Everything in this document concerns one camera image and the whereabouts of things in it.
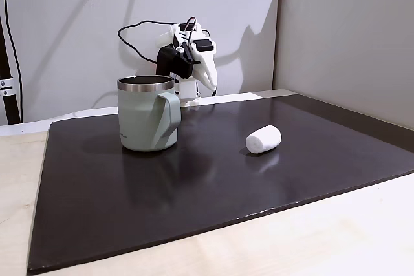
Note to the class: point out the sage green steel mug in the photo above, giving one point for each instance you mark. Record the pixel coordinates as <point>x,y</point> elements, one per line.
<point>142,121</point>

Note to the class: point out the black table mat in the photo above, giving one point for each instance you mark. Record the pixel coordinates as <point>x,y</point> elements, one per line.
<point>226,176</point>

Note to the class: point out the black stand pole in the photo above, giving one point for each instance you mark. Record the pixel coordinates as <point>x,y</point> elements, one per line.
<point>9,108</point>

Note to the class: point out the black camera box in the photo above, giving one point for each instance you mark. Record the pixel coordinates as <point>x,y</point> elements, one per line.
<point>173,61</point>

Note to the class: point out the white stand bracket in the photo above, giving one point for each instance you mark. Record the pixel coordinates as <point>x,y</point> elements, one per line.
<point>6,87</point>

